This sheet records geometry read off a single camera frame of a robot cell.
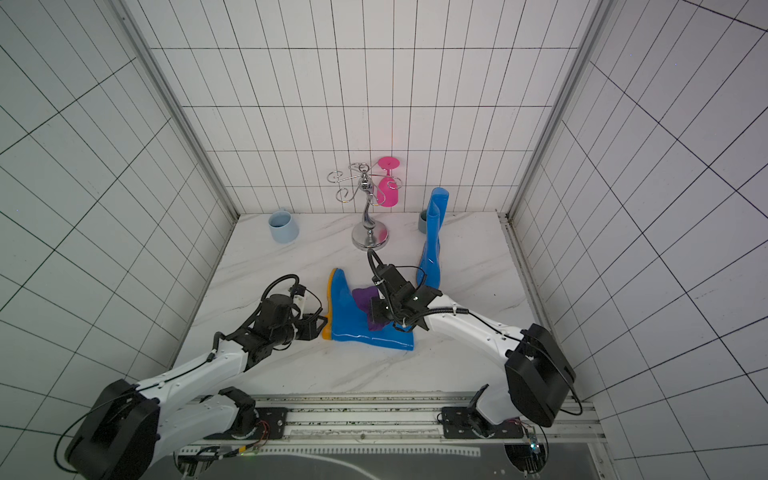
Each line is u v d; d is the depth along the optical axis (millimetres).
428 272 969
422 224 1120
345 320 850
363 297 852
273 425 725
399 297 623
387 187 1074
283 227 1071
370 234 1108
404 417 763
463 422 727
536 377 415
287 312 697
